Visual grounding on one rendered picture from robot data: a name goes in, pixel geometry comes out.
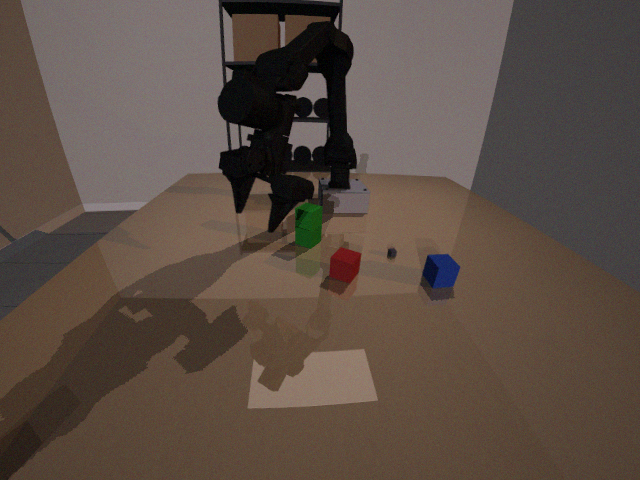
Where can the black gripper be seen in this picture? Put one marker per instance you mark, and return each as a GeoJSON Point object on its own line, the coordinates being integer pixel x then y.
{"type": "Point", "coordinates": [288, 190]}

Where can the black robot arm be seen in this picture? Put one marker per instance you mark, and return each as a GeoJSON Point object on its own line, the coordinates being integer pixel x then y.
{"type": "Point", "coordinates": [250, 99]}

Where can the red block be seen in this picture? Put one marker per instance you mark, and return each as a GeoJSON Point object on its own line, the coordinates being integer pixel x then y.
{"type": "Point", "coordinates": [345, 265]}

